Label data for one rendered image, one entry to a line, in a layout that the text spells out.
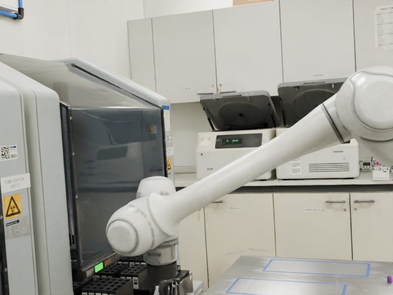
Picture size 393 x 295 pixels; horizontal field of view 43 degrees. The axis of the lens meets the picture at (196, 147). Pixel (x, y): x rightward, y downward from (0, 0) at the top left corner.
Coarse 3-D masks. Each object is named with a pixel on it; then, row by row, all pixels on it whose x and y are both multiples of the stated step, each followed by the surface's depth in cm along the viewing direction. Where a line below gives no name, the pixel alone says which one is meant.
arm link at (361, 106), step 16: (352, 80) 90; (368, 80) 85; (384, 80) 83; (352, 96) 86; (368, 96) 84; (384, 96) 83; (352, 112) 86; (368, 112) 84; (384, 112) 83; (352, 128) 89; (368, 128) 85; (384, 128) 84; (368, 144) 90; (384, 144) 88; (384, 160) 91
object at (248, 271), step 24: (240, 264) 180; (264, 264) 179; (288, 264) 177; (312, 264) 175; (336, 264) 174; (360, 264) 172; (384, 264) 170; (216, 288) 156; (240, 288) 155; (264, 288) 153; (288, 288) 152; (312, 288) 151; (336, 288) 150; (360, 288) 149; (384, 288) 147
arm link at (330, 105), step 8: (336, 96) 107; (328, 104) 109; (336, 104) 106; (328, 112) 108; (336, 112) 107; (336, 120) 107; (336, 128) 107; (344, 128) 107; (344, 136) 108; (352, 136) 108
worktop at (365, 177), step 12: (180, 180) 382; (192, 180) 377; (276, 180) 348; (288, 180) 344; (300, 180) 341; (312, 180) 337; (324, 180) 333; (336, 180) 330; (348, 180) 327; (360, 180) 325; (372, 180) 322; (384, 180) 320
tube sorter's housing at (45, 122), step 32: (0, 64) 122; (96, 64) 192; (32, 96) 112; (160, 96) 187; (32, 128) 112; (64, 128) 175; (32, 160) 112; (64, 160) 176; (32, 192) 113; (64, 192) 122; (64, 224) 121; (64, 256) 121; (64, 288) 120
